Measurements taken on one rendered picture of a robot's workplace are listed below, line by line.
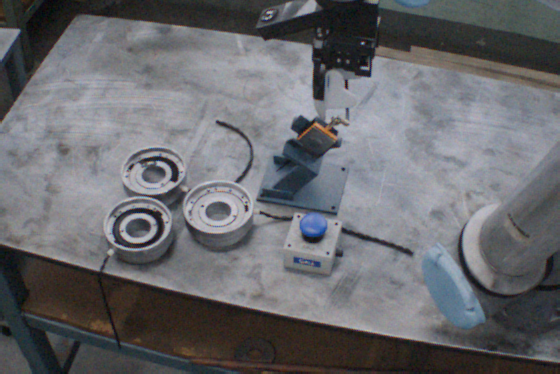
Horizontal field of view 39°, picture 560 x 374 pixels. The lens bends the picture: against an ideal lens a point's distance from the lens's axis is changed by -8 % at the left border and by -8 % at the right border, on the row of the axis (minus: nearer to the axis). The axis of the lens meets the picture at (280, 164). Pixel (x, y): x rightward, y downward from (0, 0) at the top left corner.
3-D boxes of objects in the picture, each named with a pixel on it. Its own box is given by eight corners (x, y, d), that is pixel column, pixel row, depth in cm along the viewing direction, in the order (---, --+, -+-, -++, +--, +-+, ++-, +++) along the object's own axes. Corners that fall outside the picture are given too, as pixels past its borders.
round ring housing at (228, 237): (187, 253, 125) (185, 236, 122) (183, 201, 132) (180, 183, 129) (258, 246, 126) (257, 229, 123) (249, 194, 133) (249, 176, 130)
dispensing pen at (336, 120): (267, 157, 135) (331, 101, 123) (289, 171, 136) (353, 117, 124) (264, 167, 133) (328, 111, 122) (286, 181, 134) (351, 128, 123)
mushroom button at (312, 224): (295, 251, 122) (296, 229, 119) (302, 230, 125) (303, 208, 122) (323, 256, 122) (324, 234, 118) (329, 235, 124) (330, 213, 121)
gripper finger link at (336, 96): (352, 135, 118) (358, 78, 112) (310, 129, 119) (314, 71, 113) (356, 124, 120) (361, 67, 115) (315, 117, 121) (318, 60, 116)
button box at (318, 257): (283, 267, 123) (283, 247, 120) (295, 231, 128) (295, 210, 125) (337, 278, 122) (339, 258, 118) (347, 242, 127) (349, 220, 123)
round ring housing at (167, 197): (112, 199, 133) (108, 181, 130) (143, 156, 139) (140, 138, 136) (168, 220, 130) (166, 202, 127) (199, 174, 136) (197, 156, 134)
